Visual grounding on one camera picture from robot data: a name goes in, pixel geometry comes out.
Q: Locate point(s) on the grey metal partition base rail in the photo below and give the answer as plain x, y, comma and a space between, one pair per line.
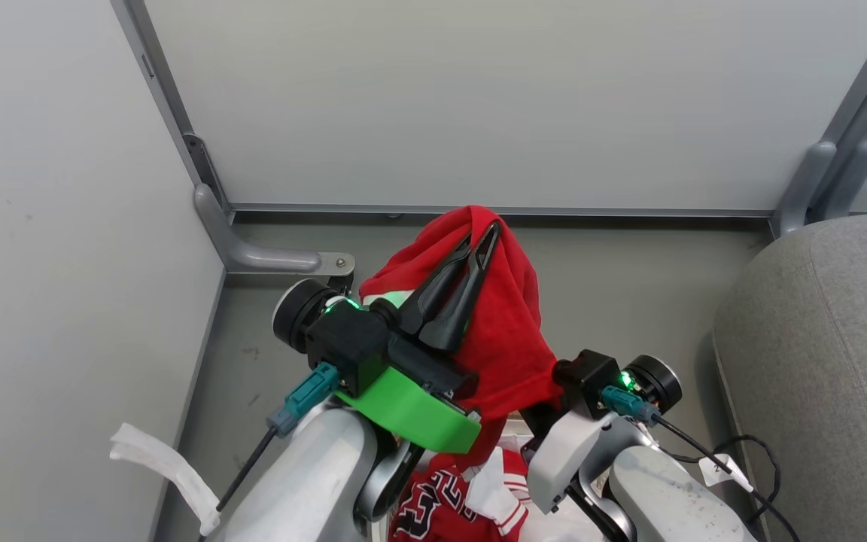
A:
501, 210

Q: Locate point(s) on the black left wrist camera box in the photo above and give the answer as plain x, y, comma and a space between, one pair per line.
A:
347, 342

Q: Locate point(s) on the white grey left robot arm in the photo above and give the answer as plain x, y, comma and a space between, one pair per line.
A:
313, 482

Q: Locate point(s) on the white crumpled tape strip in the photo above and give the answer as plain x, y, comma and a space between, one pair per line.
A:
170, 470

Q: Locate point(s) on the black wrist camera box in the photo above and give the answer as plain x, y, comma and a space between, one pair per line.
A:
347, 342
588, 380

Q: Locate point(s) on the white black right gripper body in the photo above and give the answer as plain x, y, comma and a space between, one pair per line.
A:
531, 429

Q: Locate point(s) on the grey fabric sofa seat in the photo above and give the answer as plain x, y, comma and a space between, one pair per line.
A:
825, 376

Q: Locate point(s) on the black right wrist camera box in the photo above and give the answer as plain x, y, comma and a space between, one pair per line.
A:
588, 380

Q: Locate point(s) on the red white printed jersey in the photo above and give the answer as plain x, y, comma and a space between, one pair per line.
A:
441, 504

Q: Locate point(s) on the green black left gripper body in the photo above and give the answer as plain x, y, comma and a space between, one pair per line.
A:
411, 414

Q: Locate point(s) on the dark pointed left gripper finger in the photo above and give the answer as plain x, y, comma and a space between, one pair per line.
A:
463, 301
437, 293

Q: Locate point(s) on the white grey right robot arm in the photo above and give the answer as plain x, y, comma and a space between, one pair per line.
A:
652, 489

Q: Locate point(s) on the grey metal partition foot bracket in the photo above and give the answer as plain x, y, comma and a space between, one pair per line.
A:
268, 257

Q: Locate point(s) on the plain red garment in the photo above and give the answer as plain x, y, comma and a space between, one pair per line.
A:
505, 324

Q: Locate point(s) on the grey double metal partition post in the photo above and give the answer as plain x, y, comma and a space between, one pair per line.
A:
847, 143

